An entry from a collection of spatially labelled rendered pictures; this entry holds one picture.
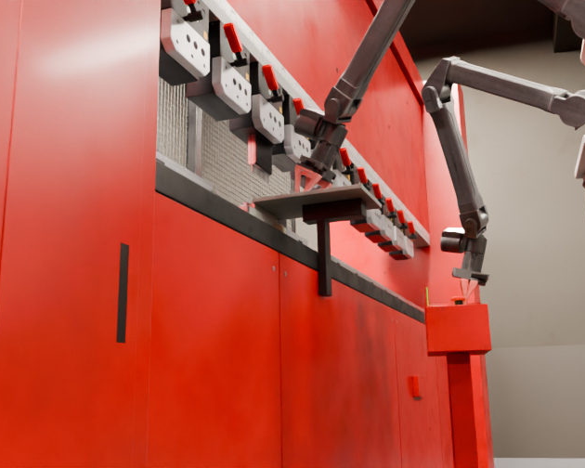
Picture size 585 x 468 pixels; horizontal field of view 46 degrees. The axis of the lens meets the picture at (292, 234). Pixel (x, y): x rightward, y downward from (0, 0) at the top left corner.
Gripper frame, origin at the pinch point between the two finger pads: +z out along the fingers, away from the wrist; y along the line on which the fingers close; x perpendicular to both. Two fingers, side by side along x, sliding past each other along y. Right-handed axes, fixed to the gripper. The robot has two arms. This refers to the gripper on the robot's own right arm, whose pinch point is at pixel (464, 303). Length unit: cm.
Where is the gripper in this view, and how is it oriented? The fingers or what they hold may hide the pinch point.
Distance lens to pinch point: 202.5
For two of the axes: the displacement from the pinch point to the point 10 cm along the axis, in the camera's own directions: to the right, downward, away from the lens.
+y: -9.6, -1.9, 2.2
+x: -1.8, -2.2, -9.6
